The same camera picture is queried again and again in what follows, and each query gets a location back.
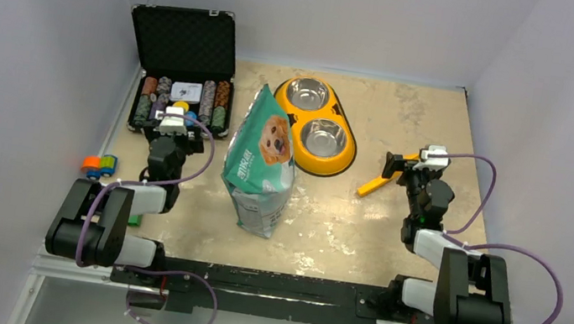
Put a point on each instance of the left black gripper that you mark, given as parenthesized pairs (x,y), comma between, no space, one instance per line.
(192,145)

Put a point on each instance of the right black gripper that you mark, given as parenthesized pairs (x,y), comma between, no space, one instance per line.
(396,162)

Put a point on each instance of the yellow plastic scoop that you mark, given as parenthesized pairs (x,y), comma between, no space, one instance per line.
(378,182)

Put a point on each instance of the green dog food bag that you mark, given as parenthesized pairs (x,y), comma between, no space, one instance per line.
(259,167)

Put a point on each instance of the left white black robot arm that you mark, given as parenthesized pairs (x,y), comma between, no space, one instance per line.
(91,226)

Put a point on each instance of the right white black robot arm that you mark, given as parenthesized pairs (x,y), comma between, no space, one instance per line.
(471,288)

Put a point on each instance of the yellow double pet bowl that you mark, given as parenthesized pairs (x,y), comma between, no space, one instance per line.
(324,142)

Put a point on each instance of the black poker chip case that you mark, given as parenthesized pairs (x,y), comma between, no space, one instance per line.
(189,45)

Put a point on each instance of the green blue toy blocks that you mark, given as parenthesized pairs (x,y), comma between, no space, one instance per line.
(135,220)

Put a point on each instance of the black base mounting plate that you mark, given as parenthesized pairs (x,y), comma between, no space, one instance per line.
(192,284)

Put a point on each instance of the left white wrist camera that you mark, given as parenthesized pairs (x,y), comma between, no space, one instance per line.
(172,121)

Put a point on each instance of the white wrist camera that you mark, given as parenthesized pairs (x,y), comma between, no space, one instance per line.
(432,157)
(172,121)

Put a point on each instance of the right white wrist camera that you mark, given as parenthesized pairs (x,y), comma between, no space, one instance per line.
(432,157)

